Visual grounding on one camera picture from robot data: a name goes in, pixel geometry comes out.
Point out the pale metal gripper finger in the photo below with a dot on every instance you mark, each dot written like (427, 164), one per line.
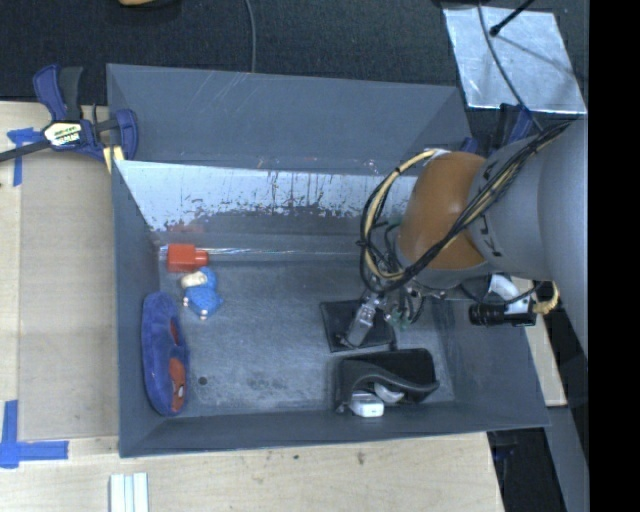
(361, 325)

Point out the black flat square pad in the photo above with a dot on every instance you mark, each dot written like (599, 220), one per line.
(337, 320)

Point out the small white plastic box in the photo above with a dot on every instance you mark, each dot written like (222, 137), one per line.
(367, 406)

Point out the grey metal bin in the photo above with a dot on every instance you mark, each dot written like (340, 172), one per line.
(280, 340)

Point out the blue toy animal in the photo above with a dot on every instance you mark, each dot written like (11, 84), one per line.
(202, 297)

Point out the red plastic block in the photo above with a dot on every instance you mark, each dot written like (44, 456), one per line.
(182, 257)

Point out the black cylinder on white bracket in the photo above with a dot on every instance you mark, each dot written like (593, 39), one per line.
(492, 314)

